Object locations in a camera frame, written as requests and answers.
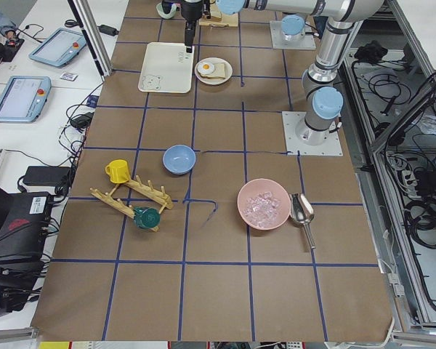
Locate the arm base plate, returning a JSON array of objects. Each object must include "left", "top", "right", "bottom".
[
  {"left": 270, "top": 20, "right": 316, "bottom": 51},
  {"left": 282, "top": 111, "right": 343, "bottom": 156}
]

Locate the toy fried egg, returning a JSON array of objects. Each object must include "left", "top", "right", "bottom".
[{"left": 197, "top": 62, "right": 215, "bottom": 76}]

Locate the black power adapter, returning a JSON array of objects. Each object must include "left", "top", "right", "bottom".
[{"left": 17, "top": 166, "right": 70, "bottom": 193}]

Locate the wooden cutting board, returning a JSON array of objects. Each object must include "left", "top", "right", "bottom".
[{"left": 199, "top": 1, "right": 238, "bottom": 28}]

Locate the yellow cup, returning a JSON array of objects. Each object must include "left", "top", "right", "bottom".
[{"left": 105, "top": 159, "right": 131, "bottom": 184}]

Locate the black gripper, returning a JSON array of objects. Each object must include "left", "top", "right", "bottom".
[
  {"left": 203, "top": 0, "right": 211, "bottom": 18},
  {"left": 180, "top": 0, "right": 203, "bottom": 52}
]

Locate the upper teach pendant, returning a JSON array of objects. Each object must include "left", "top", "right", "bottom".
[{"left": 28, "top": 28, "right": 86, "bottom": 68}]

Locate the cream round plate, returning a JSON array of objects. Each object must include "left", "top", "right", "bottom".
[{"left": 194, "top": 57, "right": 233, "bottom": 86}]

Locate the bread slice on plate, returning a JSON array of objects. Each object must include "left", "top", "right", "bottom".
[{"left": 199, "top": 63, "right": 226, "bottom": 80}]

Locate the aluminium frame post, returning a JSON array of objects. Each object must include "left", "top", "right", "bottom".
[{"left": 68, "top": 0, "right": 113, "bottom": 78}]

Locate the pink bowl with ice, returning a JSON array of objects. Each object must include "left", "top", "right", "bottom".
[{"left": 237, "top": 178, "right": 291, "bottom": 230}]

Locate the metal scoop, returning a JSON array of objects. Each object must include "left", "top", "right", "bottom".
[{"left": 290, "top": 193, "right": 316, "bottom": 249}]

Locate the light green bowl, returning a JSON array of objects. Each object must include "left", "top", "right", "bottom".
[{"left": 156, "top": 1, "right": 177, "bottom": 20}]

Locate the wooden dish rack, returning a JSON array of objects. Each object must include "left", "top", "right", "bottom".
[{"left": 89, "top": 174, "right": 174, "bottom": 233}]

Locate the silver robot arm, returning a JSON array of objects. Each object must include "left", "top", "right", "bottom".
[
  {"left": 214, "top": 0, "right": 306, "bottom": 41},
  {"left": 216, "top": 0, "right": 383, "bottom": 145}
]

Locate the teach pendant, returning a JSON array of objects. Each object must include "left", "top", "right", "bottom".
[
  {"left": 28, "top": 28, "right": 86, "bottom": 68},
  {"left": 0, "top": 76, "right": 52, "bottom": 123}
]

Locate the dark green cup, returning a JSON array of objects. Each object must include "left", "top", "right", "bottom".
[{"left": 133, "top": 206, "right": 161, "bottom": 229}]

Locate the cream bear serving tray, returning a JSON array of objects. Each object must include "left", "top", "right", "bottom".
[{"left": 138, "top": 42, "right": 194, "bottom": 94}]

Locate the lower teach pendant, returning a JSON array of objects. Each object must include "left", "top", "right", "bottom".
[{"left": 0, "top": 76, "right": 52, "bottom": 123}]

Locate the bread slice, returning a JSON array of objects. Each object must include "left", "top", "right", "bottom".
[
  {"left": 210, "top": 7, "right": 222, "bottom": 21},
  {"left": 199, "top": 63, "right": 226, "bottom": 80}
]

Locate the blue bowl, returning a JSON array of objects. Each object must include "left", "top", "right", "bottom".
[{"left": 163, "top": 145, "right": 196, "bottom": 175}]

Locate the black electronics box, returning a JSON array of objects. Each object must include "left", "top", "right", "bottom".
[{"left": 0, "top": 188, "right": 53, "bottom": 265}]

